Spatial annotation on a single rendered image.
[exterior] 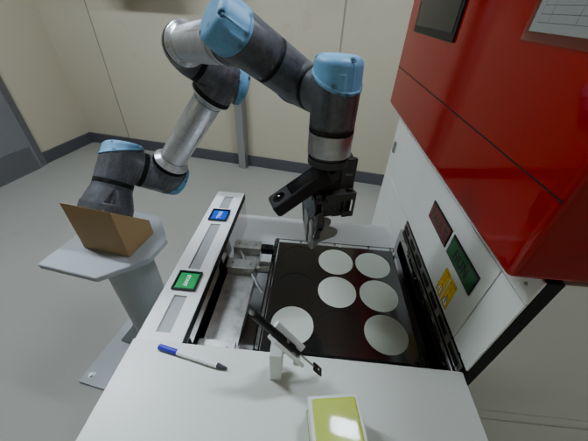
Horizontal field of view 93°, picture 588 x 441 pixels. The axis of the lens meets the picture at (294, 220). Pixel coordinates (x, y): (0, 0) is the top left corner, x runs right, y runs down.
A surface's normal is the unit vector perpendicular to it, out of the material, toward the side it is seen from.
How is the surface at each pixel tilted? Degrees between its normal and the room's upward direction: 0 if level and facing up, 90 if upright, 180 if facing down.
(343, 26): 90
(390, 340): 0
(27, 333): 0
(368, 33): 90
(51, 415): 0
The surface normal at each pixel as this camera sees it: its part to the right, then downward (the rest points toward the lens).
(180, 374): 0.04, -0.79
